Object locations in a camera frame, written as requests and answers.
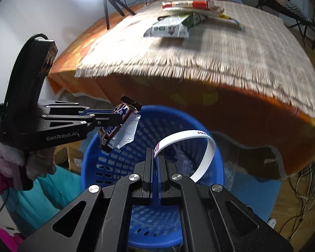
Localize yellow crumpled wrapper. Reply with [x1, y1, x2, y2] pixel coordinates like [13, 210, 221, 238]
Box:
[211, 5, 246, 31]

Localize person's left forearm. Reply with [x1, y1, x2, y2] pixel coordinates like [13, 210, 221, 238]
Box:
[0, 139, 25, 204]

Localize black tripod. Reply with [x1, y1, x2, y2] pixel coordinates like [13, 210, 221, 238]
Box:
[95, 0, 136, 31]

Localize black cable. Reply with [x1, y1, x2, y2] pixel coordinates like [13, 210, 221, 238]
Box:
[115, 0, 164, 11]

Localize green and white wrapper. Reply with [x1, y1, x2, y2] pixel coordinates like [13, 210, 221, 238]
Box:
[143, 13, 208, 39]

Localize black folding chair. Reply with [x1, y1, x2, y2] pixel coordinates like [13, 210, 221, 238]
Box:
[250, 0, 315, 51]

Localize teal cloth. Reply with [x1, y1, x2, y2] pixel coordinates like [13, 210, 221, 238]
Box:
[8, 131, 95, 238]

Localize magenta cloth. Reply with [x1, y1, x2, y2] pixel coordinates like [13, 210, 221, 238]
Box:
[0, 224, 19, 252]

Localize beige fringed table cloth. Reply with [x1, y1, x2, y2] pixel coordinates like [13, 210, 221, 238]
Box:
[75, 0, 315, 124]

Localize orange tablecloth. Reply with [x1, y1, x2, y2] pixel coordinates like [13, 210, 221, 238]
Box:
[47, 0, 315, 181]

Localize tangled cables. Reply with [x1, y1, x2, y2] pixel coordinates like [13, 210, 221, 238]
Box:
[277, 151, 315, 242]

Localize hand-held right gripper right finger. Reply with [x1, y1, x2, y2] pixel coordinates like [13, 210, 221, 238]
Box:
[157, 157, 294, 252]

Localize person's left hand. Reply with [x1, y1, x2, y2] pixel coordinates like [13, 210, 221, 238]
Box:
[25, 146, 56, 182]

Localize red white tube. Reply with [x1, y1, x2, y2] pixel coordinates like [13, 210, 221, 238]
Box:
[161, 0, 216, 11]

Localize brown candy bar wrapper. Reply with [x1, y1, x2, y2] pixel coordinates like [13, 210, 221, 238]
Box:
[98, 94, 143, 154]

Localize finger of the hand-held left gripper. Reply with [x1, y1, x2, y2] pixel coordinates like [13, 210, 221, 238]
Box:
[38, 100, 114, 116]
[41, 113, 124, 133]

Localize blue plastic basket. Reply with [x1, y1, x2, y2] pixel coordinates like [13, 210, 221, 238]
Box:
[80, 105, 225, 249]

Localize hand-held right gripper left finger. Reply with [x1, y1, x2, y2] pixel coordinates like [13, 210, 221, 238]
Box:
[18, 148, 154, 252]

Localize cardboard box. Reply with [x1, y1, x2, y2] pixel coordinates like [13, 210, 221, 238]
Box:
[53, 146, 82, 175]

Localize white wristband strap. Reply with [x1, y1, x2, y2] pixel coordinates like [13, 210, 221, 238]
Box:
[153, 130, 216, 183]

